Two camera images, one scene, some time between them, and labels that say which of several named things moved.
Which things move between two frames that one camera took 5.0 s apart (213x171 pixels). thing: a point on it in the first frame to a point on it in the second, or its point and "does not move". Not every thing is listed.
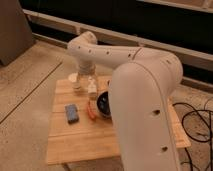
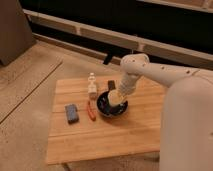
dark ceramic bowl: (103, 103) does not move
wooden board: (78, 133) does not move
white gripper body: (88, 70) to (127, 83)
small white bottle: (92, 87) does not move
